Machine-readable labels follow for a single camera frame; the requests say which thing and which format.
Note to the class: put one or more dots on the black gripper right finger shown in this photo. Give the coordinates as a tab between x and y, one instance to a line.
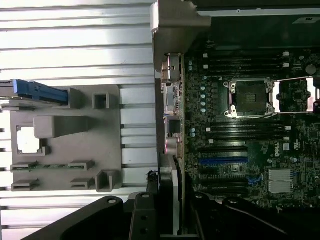
225	225

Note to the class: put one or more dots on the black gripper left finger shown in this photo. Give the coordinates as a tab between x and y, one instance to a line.
147	220

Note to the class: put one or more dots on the black expansion slot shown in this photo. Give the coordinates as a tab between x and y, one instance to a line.
222	172
222	150
222	181

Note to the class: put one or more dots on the blue expansion slot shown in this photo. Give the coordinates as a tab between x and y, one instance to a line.
222	160

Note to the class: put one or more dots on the silver chipset heatsink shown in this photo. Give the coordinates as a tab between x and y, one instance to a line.
280	180

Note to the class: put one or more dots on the green Dell motherboard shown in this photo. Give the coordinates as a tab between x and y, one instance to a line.
260	155

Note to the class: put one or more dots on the black RAM slot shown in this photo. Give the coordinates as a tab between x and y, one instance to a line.
245	66
247	128
245	54
247	139
245	60
247	134
247	124
245	71

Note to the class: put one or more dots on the grey printed parts rack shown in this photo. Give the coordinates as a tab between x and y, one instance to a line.
75	140

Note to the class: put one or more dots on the green RAM stick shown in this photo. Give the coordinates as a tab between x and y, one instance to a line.
50	167

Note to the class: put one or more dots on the black CPU socket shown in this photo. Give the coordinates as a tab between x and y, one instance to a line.
250	97

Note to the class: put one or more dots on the silver socket cover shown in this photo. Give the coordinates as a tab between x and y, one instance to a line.
277	100

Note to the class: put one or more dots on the silver CPU chip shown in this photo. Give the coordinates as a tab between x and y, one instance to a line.
28	140

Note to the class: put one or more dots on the silver hard disk drive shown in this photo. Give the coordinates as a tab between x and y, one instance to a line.
15	103

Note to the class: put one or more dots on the round coin battery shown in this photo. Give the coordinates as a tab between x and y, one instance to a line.
310	69

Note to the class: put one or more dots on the black open PC case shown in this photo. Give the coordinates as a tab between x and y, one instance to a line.
250	6

